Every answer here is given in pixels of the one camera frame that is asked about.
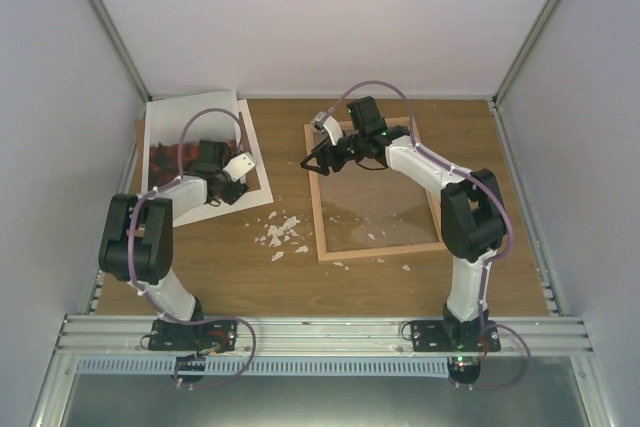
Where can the light wooden picture frame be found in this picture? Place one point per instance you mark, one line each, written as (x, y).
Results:
(315, 207)

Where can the left aluminium corner post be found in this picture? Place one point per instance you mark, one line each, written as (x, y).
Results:
(109, 27)

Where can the right aluminium corner post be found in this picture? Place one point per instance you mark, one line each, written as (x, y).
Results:
(532, 37)

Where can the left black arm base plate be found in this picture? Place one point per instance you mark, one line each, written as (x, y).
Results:
(216, 336)

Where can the clear plastic frame sheet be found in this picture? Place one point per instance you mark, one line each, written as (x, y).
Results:
(375, 197)

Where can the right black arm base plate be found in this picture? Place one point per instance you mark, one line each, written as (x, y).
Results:
(430, 334)

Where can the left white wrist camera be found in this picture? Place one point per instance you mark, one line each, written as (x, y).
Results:
(239, 166)

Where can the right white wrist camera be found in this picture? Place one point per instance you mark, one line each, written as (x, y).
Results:
(323, 121)

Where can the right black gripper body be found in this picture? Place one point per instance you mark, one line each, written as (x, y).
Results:
(338, 162)

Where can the brown frame backing board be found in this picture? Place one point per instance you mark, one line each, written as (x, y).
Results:
(139, 130)

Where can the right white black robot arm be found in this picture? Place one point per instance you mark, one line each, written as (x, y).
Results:
(474, 223)

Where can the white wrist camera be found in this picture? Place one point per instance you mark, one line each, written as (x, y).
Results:
(323, 121)
(239, 166)

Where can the slotted grey cable duct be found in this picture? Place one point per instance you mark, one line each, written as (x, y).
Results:
(266, 366)

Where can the white paper sheet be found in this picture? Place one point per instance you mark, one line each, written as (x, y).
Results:
(259, 192)

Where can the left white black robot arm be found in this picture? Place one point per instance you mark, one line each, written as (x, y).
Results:
(137, 245)

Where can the aluminium front mounting rail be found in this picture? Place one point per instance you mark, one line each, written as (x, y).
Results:
(325, 336)

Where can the aluminium corner post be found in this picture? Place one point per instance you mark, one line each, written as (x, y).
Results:
(532, 37)
(109, 27)

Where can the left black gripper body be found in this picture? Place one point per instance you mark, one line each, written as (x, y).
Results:
(232, 196)

